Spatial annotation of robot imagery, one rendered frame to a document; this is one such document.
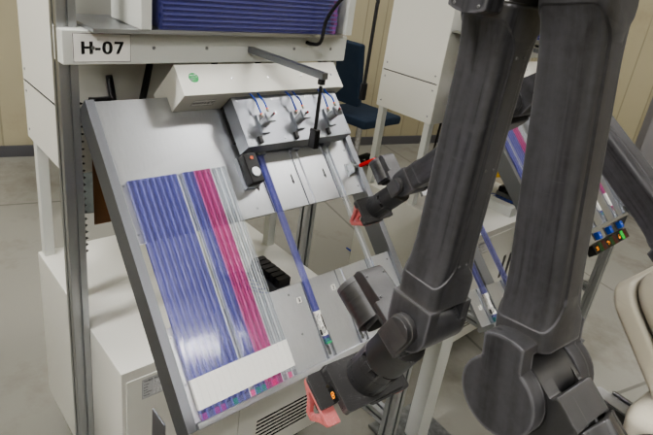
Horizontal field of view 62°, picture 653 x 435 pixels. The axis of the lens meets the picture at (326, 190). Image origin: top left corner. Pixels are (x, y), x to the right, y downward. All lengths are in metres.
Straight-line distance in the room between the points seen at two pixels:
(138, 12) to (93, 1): 0.19
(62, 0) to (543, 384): 1.08
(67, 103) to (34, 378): 1.36
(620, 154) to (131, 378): 1.15
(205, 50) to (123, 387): 0.83
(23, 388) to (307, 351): 1.33
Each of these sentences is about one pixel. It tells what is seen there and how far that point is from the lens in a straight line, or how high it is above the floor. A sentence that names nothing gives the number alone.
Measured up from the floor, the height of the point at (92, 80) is 1.24.
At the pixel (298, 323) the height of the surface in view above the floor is 0.79.
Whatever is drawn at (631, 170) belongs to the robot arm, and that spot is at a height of 1.35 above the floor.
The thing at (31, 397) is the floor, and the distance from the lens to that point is 2.34.
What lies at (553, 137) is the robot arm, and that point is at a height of 1.47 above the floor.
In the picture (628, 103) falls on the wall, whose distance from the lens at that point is 5.12.
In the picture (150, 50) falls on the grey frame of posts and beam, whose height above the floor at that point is 1.34.
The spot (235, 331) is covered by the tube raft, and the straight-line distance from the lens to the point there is 1.21.
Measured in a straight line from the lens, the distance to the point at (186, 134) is 1.32.
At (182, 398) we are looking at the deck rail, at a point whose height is 0.77.
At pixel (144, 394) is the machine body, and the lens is 1.50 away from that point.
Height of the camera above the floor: 1.57
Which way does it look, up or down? 23 degrees down
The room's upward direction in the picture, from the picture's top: 8 degrees clockwise
